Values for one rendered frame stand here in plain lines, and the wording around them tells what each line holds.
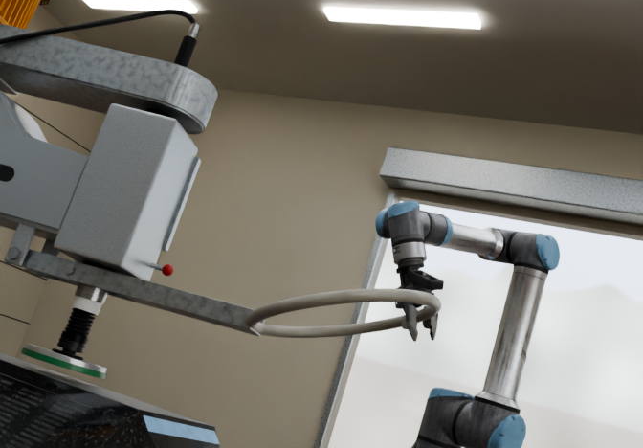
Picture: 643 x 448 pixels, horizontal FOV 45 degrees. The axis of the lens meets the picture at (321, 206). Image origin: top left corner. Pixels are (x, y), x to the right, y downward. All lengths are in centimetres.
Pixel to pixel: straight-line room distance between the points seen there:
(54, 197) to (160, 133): 32
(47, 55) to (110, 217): 53
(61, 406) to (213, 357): 577
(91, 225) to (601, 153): 560
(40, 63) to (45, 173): 33
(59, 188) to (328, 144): 583
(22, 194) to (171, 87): 48
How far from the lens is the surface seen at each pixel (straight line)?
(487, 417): 260
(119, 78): 221
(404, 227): 211
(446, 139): 744
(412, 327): 206
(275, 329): 209
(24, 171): 223
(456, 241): 252
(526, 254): 267
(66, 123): 897
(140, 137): 212
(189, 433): 199
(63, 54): 232
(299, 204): 769
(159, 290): 203
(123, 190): 208
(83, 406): 189
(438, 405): 270
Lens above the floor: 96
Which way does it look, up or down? 15 degrees up
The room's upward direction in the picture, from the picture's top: 18 degrees clockwise
